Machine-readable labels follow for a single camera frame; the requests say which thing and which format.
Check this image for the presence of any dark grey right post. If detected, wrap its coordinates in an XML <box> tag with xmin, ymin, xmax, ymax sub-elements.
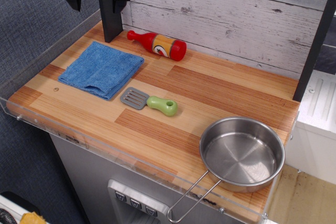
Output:
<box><xmin>292</xmin><ymin>0</ymin><xmax>335</xmax><ymax>102</ymax></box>

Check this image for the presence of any red toy sauce bottle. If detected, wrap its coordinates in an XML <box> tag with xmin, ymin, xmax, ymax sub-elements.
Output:
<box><xmin>127</xmin><ymin>30</ymin><xmax>187</xmax><ymax>61</ymax></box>

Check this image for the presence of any dark grey post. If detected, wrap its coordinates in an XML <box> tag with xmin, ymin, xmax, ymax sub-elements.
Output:
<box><xmin>99</xmin><ymin>0</ymin><xmax>123</xmax><ymax>43</ymax></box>
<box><xmin>292</xmin><ymin>0</ymin><xmax>335</xmax><ymax>102</ymax></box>

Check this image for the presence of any clear acrylic table guard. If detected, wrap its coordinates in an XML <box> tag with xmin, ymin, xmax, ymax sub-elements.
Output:
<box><xmin>1</xmin><ymin>12</ymin><xmax>299</xmax><ymax>212</ymax></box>

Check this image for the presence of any blue cloth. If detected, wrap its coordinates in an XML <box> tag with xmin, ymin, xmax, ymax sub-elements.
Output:
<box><xmin>58</xmin><ymin>41</ymin><xmax>144</xmax><ymax>100</ymax></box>

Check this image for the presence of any grey spatula green handle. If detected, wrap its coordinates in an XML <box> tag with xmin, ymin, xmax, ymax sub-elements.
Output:
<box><xmin>120</xmin><ymin>87</ymin><xmax>178</xmax><ymax>117</ymax></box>

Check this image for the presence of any black braided cable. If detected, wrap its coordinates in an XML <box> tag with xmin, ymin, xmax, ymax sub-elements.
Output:
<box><xmin>0</xmin><ymin>208</ymin><xmax>17</xmax><ymax>224</ymax></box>

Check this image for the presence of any dark grey left post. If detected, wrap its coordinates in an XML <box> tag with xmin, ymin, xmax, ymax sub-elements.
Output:
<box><xmin>99</xmin><ymin>0</ymin><xmax>123</xmax><ymax>43</ymax></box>

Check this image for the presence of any stainless steel pan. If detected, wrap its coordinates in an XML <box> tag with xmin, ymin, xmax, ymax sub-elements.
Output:
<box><xmin>166</xmin><ymin>116</ymin><xmax>285</xmax><ymax>223</ymax></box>

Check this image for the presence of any silver button control panel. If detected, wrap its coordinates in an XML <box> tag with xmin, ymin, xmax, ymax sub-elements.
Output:
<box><xmin>108</xmin><ymin>179</ymin><xmax>169</xmax><ymax>223</ymax></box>

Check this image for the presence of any white ribbed cabinet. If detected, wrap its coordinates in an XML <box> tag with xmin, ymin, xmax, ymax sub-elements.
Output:
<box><xmin>285</xmin><ymin>70</ymin><xmax>335</xmax><ymax>184</ymax></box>

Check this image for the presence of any grey toy kitchen cabinet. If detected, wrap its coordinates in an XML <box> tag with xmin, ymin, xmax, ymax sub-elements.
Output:
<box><xmin>51</xmin><ymin>135</ymin><xmax>263</xmax><ymax>223</ymax></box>

